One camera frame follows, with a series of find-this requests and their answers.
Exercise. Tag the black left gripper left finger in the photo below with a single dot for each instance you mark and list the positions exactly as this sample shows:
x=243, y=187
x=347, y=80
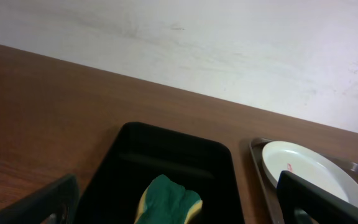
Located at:
x=57, y=200

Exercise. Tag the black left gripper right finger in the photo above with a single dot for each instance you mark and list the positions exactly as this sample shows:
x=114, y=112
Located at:
x=304, y=202

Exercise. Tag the grey-white plate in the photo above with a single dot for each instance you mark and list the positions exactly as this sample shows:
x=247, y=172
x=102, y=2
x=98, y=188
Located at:
x=279, y=156

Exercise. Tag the brown serving tray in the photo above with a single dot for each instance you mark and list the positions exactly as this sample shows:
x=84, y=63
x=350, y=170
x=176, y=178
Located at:
x=256, y=145

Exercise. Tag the green yellow sponge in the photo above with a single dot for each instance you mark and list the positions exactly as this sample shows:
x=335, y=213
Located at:
x=165, y=201

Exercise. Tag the black small tray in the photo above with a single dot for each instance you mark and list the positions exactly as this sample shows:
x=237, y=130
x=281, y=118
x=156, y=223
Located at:
x=140, y=153

